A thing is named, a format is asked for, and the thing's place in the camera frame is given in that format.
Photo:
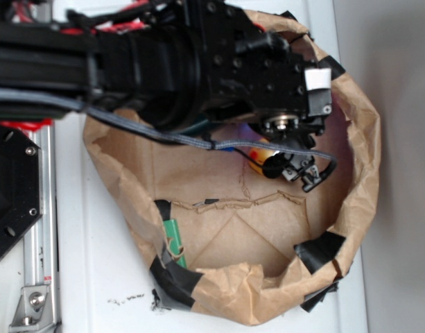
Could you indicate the yellow rubber duck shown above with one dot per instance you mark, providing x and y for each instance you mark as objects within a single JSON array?
[{"x": 259, "y": 157}]

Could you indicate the silver aluminium extrusion rail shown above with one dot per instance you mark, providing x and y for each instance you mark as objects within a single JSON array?
[{"x": 41, "y": 257}]

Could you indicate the green tape strip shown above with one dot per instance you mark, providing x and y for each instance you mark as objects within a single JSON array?
[{"x": 174, "y": 241}]

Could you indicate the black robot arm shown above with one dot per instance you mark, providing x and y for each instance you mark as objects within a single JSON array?
[{"x": 194, "y": 73}]

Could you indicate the silver corner bracket with bolt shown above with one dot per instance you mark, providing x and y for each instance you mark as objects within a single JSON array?
[{"x": 34, "y": 312}]

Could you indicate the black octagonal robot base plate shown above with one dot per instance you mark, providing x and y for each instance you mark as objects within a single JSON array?
[{"x": 19, "y": 187}]

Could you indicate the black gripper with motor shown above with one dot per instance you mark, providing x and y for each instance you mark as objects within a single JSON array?
[{"x": 253, "y": 76}]

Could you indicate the crumpled brown paper bag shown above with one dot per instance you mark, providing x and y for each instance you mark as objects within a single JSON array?
[{"x": 254, "y": 247}]

